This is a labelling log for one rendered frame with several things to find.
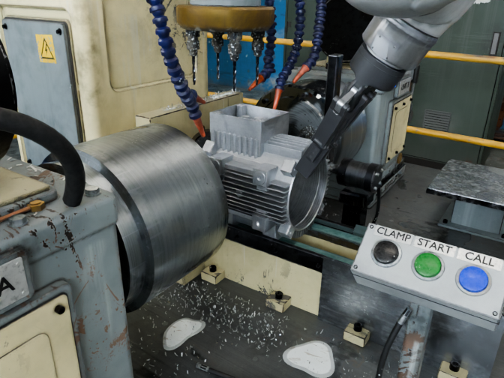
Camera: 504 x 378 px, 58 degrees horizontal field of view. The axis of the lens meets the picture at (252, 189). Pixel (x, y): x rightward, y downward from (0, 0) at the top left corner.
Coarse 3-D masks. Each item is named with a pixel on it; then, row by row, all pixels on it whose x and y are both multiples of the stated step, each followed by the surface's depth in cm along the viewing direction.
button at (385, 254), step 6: (378, 246) 57; (384, 246) 56; (390, 246) 56; (396, 246) 56; (378, 252) 56; (384, 252) 56; (390, 252) 56; (396, 252) 55; (378, 258) 56; (384, 258) 56; (390, 258) 55; (396, 258) 55
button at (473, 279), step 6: (462, 270) 52; (468, 270) 52; (474, 270) 51; (480, 270) 51; (462, 276) 51; (468, 276) 51; (474, 276) 51; (480, 276) 51; (486, 276) 51; (462, 282) 51; (468, 282) 51; (474, 282) 51; (480, 282) 50; (486, 282) 50; (468, 288) 51; (474, 288) 50; (480, 288) 50
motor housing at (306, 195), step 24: (264, 144) 85; (288, 144) 84; (240, 168) 83; (240, 192) 85; (264, 192) 81; (288, 192) 80; (312, 192) 94; (240, 216) 87; (288, 216) 82; (312, 216) 92
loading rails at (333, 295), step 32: (320, 224) 95; (224, 256) 95; (256, 256) 90; (288, 256) 86; (320, 256) 82; (352, 256) 90; (256, 288) 93; (288, 288) 88; (320, 288) 83; (352, 288) 79; (352, 320) 81; (384, 320) 77; (448, 320) 71; (448, 352) 73; (480, 352) 70
